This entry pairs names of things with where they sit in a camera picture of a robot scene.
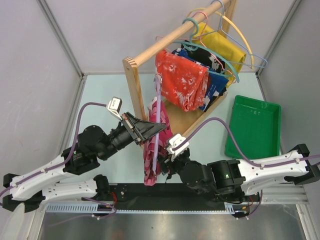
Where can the purple hanger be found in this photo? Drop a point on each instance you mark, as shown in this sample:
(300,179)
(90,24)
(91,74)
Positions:
(157,80)

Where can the green plastic tray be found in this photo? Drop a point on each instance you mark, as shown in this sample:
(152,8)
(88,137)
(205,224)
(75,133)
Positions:
(256,127)

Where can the teal hanger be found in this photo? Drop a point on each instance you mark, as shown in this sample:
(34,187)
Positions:
(225,50)

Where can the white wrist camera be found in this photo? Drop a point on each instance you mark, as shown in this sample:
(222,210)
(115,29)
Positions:
(177,144)
(114,107)

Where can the yellow hanger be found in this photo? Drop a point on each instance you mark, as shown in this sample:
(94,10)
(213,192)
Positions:
(246,47)

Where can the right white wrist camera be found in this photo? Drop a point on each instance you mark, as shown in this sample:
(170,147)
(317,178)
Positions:
(177,144)

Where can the black white trousers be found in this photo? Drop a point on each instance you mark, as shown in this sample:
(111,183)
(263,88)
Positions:
(203,56)

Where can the orange white trousers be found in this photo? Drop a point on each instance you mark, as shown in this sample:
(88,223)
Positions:
(183,80)

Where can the blue patterned trousers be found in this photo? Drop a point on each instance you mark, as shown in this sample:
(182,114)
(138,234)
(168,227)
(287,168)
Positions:
(216,84)

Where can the pink hanger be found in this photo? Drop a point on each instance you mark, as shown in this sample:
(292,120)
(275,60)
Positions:
(225,71)

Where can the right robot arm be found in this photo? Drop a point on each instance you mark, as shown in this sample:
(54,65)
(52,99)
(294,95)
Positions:
(235,179)

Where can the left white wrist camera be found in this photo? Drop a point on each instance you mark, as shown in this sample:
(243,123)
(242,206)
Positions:
(114,107)

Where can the white cable duct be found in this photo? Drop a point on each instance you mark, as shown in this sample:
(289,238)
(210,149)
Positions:
(95,208)

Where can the wooden clothes rack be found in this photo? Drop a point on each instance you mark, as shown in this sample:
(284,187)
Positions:
(181,122)

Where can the yellow trousers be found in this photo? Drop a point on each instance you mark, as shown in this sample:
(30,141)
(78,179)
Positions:
(219,44)

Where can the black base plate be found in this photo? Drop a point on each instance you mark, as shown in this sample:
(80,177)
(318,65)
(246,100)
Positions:
(163,196)

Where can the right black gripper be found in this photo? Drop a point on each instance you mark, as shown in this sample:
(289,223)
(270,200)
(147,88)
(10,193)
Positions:
(164,161)

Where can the light blue wire hanger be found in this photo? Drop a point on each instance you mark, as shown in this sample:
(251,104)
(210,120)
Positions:
(259,62)

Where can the pink camouflage trousers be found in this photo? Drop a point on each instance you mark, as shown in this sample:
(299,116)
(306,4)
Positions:
(150,176)

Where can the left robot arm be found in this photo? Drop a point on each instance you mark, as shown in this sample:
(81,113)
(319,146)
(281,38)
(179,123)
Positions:
(43,185)

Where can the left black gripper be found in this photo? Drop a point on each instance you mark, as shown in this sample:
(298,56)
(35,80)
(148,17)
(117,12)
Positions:
(142,130)

